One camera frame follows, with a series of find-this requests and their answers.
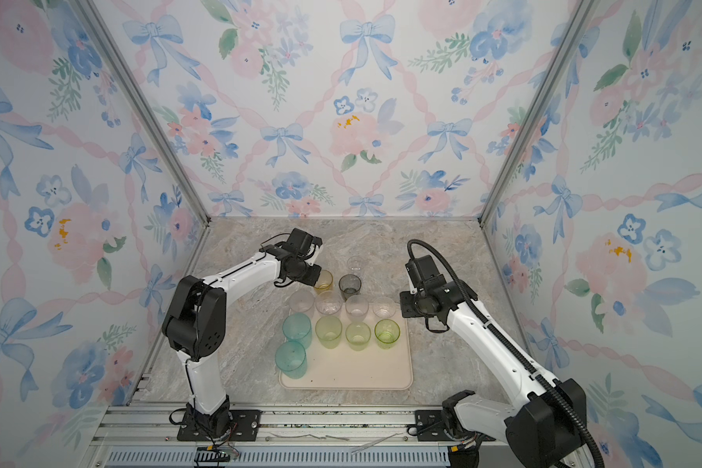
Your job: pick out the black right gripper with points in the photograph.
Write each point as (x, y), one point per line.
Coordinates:
(407, 310)

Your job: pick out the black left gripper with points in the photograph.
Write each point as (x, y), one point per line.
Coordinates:
(313, 279)

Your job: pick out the yellow cup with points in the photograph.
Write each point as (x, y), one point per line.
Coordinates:
(324, 282)

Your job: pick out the clear cup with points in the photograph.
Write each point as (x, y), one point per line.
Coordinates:
(384, 308)
(357, 308)
(355, 264)
(301, 301)

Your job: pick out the grey smoky cup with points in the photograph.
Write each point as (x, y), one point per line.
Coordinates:
(350, 285)

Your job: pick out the teal cup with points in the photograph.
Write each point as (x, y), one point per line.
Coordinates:
(298, 327)
(291, 359)

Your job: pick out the small green cup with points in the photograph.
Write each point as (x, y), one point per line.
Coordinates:
(358, 335)

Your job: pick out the tall light green cup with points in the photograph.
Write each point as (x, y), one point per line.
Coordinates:
(329, 331)

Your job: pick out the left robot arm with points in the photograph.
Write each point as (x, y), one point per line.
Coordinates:
(195, 324)

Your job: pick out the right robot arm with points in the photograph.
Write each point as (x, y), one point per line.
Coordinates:
(544, 420)

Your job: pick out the beige rectangular tray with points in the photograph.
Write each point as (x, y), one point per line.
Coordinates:
(345, 368)

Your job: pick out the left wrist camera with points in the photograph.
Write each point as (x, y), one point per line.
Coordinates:
(316, 247)

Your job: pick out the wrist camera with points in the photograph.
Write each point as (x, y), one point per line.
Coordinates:
(316, 247)
(412, 287)

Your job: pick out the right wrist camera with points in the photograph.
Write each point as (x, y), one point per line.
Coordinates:
(412, 287)

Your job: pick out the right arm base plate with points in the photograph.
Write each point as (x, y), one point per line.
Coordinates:
(440, 426)

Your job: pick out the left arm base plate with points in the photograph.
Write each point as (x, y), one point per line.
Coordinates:
(232, 426)

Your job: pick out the aluminium frame rail base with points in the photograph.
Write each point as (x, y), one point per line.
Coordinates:
(145, 435)

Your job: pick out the left aluminium corner post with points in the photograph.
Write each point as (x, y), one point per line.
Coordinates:
(91, 18)

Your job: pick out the aluminium corner post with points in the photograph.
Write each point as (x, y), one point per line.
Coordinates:
(576, 27)
(91, 18)

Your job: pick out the right aluminium corner post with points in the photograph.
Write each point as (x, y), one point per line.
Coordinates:
(576, 27)

